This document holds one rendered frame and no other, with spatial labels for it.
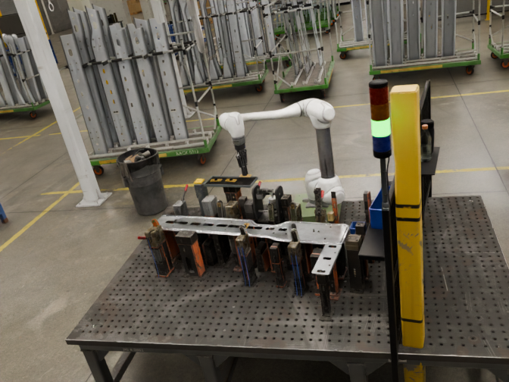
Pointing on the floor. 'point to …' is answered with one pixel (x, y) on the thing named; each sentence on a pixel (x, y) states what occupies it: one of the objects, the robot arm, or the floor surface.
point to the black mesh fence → (397, 247)
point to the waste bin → (144, 180)
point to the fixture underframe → (363, 368)
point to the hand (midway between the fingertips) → (244, 170)
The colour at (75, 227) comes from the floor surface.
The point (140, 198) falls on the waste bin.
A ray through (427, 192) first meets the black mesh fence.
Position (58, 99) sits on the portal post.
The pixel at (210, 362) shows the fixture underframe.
